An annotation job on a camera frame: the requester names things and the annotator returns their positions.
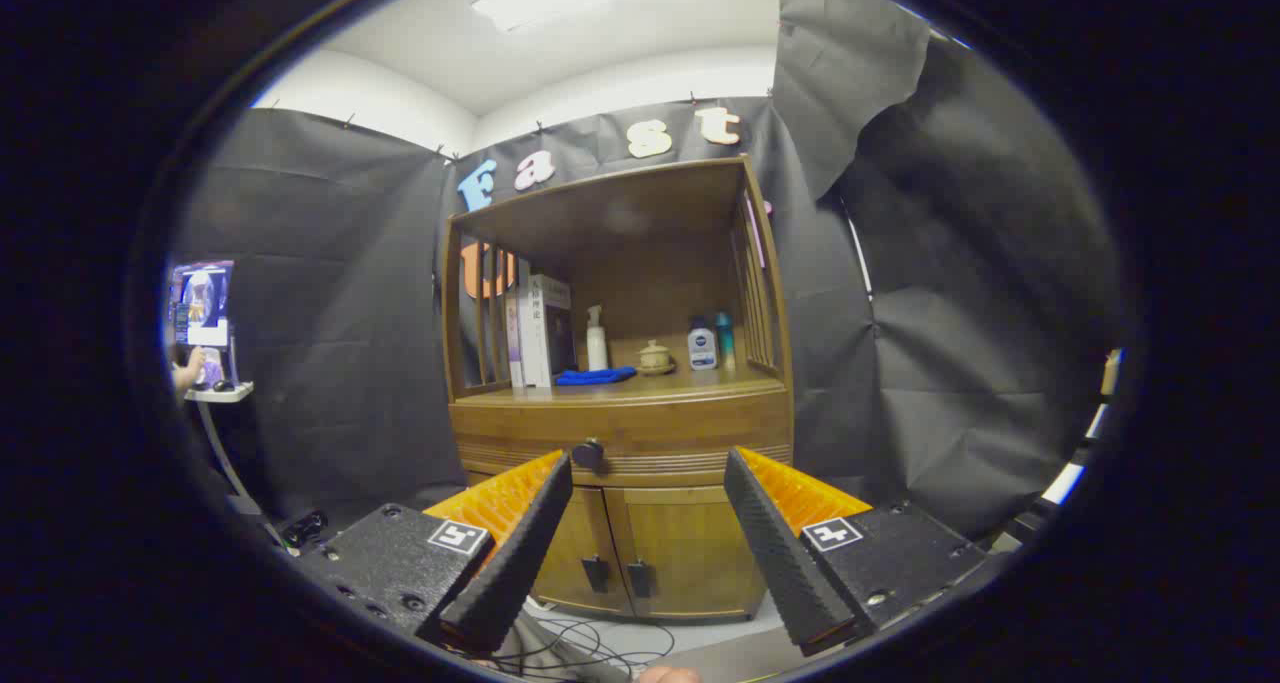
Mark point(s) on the black backdrop cloth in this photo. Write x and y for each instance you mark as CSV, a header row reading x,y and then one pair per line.
x,y
330,313

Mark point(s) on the wooden cabinet door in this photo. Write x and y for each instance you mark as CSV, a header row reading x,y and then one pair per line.
x,y
690,543
585,533

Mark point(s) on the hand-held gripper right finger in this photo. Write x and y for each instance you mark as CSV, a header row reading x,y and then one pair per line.
x,y
775,553

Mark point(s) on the wooden cabinet with slatted sides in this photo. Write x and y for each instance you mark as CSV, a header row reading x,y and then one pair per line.
x,y
655,293

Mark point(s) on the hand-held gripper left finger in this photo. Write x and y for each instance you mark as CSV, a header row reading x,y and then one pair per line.
x,y
520,553

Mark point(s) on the white stand with pole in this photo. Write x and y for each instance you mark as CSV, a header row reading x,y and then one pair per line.
x,y
220,393

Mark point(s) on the blue folded cloth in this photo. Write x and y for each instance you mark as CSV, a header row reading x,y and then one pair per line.
x,y
595,376

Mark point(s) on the teal slim bottle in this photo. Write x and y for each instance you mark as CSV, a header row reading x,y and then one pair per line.
x,y
726,343

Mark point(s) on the thick white book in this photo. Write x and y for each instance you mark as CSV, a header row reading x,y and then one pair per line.
x,y
540,333

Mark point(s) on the beige lidded teacup with saucer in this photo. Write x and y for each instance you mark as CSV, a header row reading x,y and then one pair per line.
x,y
655,358

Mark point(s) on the thin pale purple book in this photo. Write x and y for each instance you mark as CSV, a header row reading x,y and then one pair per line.
x,y
514,348

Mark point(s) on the wooden countertop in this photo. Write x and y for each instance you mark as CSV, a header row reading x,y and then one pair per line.
x,y
690,383

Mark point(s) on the black round drawer knob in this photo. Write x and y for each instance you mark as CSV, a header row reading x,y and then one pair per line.
x,y
588,453

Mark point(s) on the black electronic box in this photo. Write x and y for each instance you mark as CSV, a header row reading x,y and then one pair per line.
x,y
305,530

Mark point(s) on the white lotion bottle blue cap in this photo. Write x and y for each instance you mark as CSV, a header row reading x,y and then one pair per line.
x,y
702,348

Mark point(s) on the white pump bottle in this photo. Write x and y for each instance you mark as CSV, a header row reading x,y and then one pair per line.
x,y
597,348

